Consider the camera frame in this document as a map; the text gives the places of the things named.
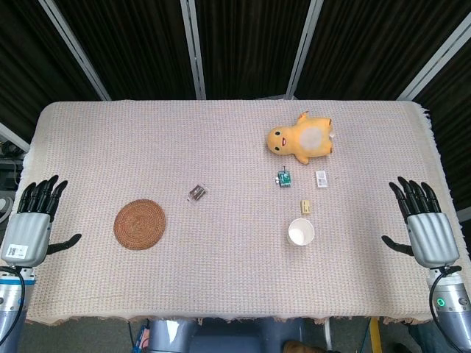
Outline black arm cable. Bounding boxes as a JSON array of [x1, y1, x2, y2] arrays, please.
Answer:
[[0, 266, 27, 334], [429, 265, 462, 334]]

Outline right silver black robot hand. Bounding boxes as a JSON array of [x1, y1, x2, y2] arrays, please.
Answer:
[[380, 176, 461, 269]]

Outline yellow upright post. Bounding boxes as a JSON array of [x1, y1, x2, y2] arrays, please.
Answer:
[[368, 317, 382, 353]]

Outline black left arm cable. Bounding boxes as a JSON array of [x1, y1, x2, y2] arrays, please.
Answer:
[[0, 266, 27, 334]]

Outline beige woven tablecloth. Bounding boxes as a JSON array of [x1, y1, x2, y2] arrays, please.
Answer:
[[0, 99, 461, 327]]

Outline round brown woven coaster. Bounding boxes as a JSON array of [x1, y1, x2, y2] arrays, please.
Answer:
[[113, 199, 167, 252]]

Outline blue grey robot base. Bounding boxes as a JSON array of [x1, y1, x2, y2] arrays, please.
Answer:
[[146, 317, 307, 353]]

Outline yellow plush duck toy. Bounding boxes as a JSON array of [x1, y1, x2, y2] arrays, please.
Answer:
[[266, 109, 336, 165]]

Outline brown wrapped candy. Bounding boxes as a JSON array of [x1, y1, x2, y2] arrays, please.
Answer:
[[186, 185, 208, 202]]

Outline dark pleated curtain panel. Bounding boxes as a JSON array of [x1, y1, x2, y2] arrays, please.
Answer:
[[417, 54, 471, 210], [0, 0, 103, 143], [195, 0, 312, 100], [54, 0, 196, 101], [296, 0, 471, 100]]

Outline white paper cup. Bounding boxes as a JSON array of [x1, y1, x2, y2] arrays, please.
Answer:
[[287, 218, 316, 247]]

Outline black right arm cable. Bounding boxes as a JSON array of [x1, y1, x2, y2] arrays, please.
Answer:
[[429, 265, 462, 334]]

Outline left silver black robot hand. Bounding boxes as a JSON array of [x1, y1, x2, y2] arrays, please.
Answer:
[[0, 174, 82, 268]]

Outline grey partition frame post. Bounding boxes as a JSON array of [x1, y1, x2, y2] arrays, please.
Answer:
[[38, 0, 112, 101], [0, 122, 31, 152], [396, 13, 471, 101], [284, 0, 325, 100], [180, 0, 208, 100]]

